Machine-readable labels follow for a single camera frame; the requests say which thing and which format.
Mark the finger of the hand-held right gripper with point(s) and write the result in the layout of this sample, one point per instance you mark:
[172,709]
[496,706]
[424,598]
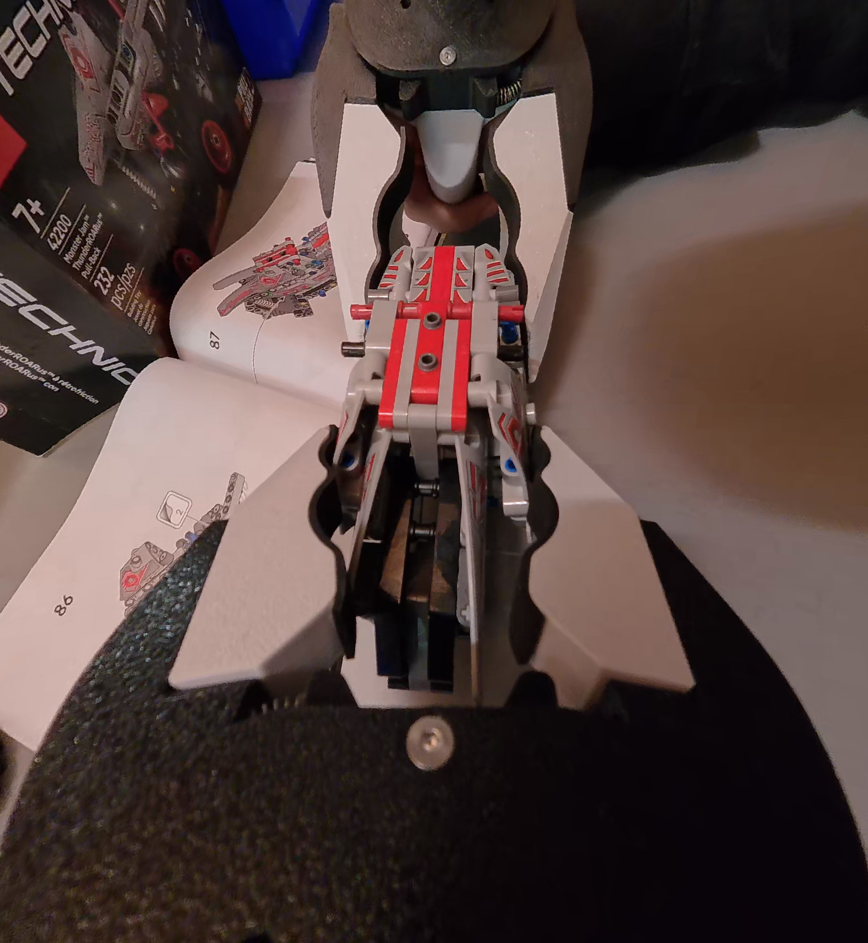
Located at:
[356,169]
[537,162]

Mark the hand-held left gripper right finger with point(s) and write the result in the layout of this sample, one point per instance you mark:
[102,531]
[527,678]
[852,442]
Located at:
[596,582]

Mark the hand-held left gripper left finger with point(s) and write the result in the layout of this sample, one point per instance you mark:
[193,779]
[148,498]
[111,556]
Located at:
[271,574]

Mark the white instruction booklet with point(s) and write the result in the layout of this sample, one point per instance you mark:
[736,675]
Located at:
[146,442]

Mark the grey red toy truck model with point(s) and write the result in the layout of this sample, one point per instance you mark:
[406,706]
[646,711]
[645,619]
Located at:
[426,353]

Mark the person's right hand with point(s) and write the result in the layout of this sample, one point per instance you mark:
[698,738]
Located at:
[448,217]

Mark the blue storage bin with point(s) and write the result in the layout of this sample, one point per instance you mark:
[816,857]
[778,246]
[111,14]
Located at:
[271,37]

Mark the black toy set box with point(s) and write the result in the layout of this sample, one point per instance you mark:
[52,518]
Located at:
[73,221]

